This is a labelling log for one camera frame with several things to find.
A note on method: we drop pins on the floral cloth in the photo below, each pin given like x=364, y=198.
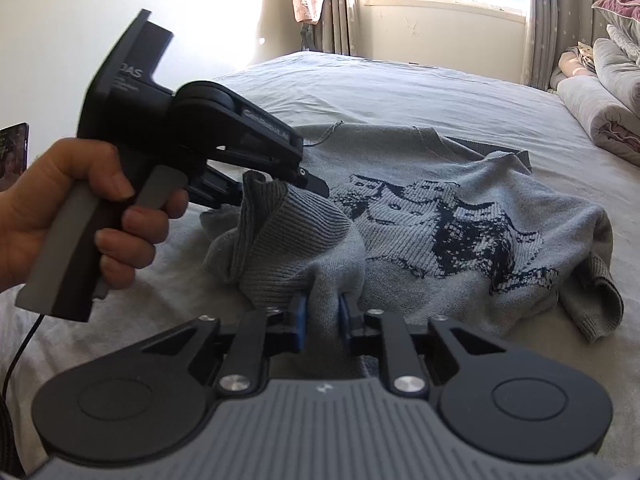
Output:
x=586, y=55

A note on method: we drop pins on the smartphone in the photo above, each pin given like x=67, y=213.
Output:
x=14, y=157

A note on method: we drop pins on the grey knit sweater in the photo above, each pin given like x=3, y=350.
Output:
x=425, y=265

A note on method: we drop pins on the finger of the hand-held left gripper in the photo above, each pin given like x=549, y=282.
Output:
x=307, y=180
x=215, y=190

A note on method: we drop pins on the folded grey quilt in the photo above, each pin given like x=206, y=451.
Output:
x=595, y=110
x=617, y=65

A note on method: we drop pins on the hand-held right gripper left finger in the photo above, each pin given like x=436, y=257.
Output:
x=299, y=322

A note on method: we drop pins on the folded pink blanket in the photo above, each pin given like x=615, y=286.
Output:
x=570, y=72

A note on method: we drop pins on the pink pillow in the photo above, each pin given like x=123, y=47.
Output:
x=622, y=7

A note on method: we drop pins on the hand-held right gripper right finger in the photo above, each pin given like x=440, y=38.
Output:
x=344, y=320

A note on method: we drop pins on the person's left hand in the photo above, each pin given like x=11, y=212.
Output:
x=45, y=195

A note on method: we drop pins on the grey star curtain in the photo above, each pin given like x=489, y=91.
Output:
x=345, y=5
x=560, y=20

